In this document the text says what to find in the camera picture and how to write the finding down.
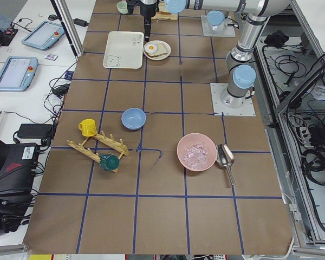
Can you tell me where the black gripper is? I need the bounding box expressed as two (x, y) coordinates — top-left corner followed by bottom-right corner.
(126, 0), (159, 42)

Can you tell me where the cream round plate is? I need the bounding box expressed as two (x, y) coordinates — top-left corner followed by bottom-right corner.
(143, 40), (171, 61)

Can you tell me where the bread slice on plate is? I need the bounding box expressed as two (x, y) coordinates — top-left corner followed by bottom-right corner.
(148, 43), (167, 57)

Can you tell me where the green bowl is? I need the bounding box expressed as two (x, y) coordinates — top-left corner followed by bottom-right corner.
(116, 1), (128, 15)

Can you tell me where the fried egg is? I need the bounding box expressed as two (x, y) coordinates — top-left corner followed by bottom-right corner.
(144, 44), (158, 54)

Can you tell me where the cream bear tray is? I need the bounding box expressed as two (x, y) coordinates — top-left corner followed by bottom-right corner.
(102, 31), (144, 69)

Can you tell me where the blue bowl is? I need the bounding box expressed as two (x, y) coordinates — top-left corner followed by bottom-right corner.
(121, 108), (146, 131)

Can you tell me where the blue teach pendant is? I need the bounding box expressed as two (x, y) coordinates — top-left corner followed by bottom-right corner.
(0, 56), (38, 92)
(21, 21), (64, 50)

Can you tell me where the yellow cup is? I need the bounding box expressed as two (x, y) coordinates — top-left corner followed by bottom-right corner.
(78, 119), (97, 137)

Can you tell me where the pink bowl with ice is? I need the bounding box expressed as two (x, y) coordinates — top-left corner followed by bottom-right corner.
(177, 133), (217, 172)

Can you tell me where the wooden cup rack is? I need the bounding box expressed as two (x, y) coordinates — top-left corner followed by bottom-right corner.
(67, 130), (131, 174)

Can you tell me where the dark green cup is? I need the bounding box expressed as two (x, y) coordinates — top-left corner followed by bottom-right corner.
(99, 154), (120, 171)

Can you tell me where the black power adapter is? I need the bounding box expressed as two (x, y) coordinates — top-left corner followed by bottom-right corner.
(13, 123), (52, 143)

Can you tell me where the metal scoop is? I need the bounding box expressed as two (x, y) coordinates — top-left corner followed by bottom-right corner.
(216, 144), (236, 186)

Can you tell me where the black computer box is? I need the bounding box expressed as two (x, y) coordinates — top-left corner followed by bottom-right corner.
(0, 140), (40, 197)

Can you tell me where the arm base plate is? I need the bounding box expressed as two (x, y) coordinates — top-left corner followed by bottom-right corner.
(210, 83), (256, 116)
(201, 15), (236, 38)

